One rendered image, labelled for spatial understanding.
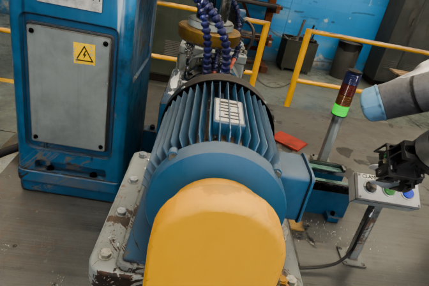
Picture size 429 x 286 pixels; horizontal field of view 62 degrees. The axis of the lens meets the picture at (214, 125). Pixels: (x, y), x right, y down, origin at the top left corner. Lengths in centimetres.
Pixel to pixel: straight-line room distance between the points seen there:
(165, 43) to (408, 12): 381
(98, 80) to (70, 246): 43
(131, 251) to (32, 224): 63
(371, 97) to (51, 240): 84
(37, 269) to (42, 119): 37
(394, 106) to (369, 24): 590
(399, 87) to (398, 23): 557
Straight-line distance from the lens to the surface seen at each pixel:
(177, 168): 37
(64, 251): 102
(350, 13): 650
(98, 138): 102
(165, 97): 100
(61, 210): 113
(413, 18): 643
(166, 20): 416
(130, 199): 59
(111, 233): 54
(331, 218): 128
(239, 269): 35
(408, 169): 84
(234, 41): 101
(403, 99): 77
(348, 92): 148
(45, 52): 98
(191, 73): 131
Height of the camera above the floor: 153
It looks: 26 degrees down
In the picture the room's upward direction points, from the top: 12 degrees clockwise
